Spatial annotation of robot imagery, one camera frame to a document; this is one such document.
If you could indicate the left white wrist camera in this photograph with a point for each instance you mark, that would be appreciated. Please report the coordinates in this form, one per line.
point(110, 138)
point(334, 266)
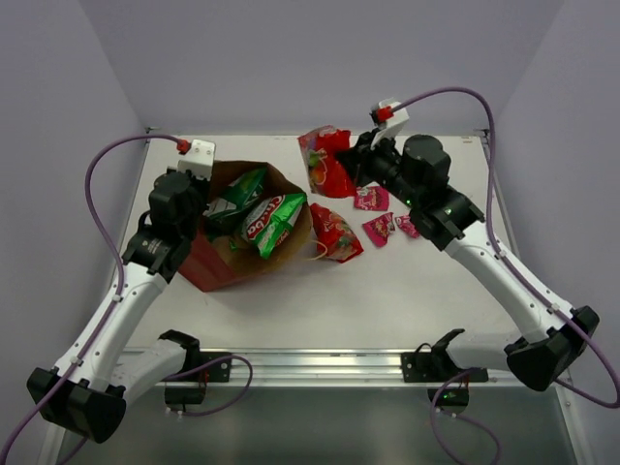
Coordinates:
point(196, 157)

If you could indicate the left black controller box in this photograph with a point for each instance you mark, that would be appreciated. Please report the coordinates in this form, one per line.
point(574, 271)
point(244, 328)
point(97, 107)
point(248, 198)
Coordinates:
point(181, 397)

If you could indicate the pink candy packet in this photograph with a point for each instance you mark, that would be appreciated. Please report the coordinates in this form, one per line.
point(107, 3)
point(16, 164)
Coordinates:
point(371, 198)
point(404, 223)
point(380, 229)

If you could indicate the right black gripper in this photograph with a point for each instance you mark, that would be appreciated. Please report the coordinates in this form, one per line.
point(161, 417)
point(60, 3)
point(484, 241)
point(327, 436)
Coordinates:
point(358, 159)

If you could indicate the black base bracket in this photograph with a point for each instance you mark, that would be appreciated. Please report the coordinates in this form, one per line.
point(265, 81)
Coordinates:
point(204, 367)
point(428, 364)

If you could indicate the red gummy candy bag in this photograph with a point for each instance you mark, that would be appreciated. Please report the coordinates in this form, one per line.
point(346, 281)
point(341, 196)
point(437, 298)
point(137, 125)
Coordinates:
point(326, 175)

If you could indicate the red brown paper bag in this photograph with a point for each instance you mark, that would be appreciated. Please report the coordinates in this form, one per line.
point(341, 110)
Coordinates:
point(213, 264)

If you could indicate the right black base bracket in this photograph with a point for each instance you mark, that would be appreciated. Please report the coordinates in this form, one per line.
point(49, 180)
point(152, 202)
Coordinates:
point(428, 364)

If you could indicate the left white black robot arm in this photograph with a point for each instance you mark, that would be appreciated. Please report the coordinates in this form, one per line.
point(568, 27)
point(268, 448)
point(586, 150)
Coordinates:
point(78, 393)

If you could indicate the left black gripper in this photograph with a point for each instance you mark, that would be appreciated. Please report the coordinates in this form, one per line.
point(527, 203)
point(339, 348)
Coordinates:
point(201, 185)

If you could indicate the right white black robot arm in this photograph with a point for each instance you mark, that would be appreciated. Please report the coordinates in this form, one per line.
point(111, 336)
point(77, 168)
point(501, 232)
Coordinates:
point(551, 329)

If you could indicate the green Chuba chips bag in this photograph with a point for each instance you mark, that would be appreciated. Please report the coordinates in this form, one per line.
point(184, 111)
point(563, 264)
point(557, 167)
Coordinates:
point(270, 222)

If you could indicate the right black controller box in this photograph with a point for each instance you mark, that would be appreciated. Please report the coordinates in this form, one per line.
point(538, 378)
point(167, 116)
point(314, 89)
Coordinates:
point(451, 398)

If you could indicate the left black base bracket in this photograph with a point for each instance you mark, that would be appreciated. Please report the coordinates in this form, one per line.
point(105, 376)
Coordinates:
point(204, 367)

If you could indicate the black controller box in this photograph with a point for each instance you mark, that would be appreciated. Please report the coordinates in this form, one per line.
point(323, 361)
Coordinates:
point(181, 397)
point(451, 398)

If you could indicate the dark green chips bag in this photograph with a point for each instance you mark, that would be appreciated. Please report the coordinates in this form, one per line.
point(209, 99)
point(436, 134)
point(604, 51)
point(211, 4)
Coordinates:
point(236, 200)

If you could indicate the aluminium mounting rail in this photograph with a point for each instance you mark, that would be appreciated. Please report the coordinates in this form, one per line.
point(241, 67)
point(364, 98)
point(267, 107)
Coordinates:
point(279, 368)

